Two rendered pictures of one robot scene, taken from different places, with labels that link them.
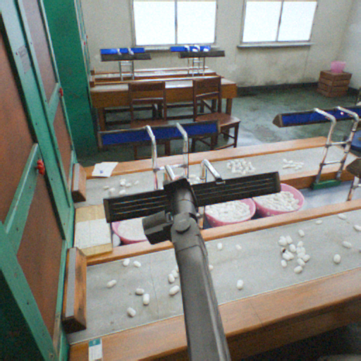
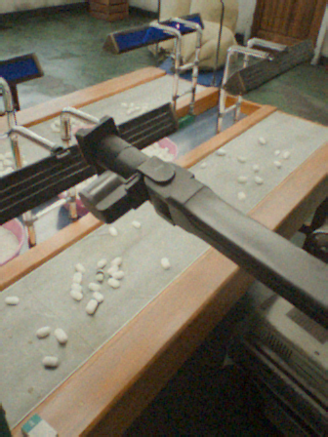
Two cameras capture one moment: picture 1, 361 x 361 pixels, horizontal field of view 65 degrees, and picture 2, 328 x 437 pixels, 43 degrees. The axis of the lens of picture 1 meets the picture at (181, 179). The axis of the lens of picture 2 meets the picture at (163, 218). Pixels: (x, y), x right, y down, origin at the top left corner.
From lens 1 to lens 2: 0.33 m
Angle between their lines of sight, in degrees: 32
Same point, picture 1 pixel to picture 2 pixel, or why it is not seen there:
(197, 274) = (231, 216)
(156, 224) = (109, 191)
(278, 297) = (215, 258)
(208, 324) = (293, 253)
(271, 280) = (194, 245)
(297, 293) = not seen: hidden behind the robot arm
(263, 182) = (159, 120)
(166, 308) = (94, 333)
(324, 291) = not seen: hidden behind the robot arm
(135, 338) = (83, 386)
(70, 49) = not seen: outside the picture
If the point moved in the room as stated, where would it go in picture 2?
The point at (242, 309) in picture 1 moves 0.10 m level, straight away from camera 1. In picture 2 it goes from (187, 286) to (175, 259)
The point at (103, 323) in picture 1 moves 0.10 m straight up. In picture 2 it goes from (19, 398) to (11, 370)
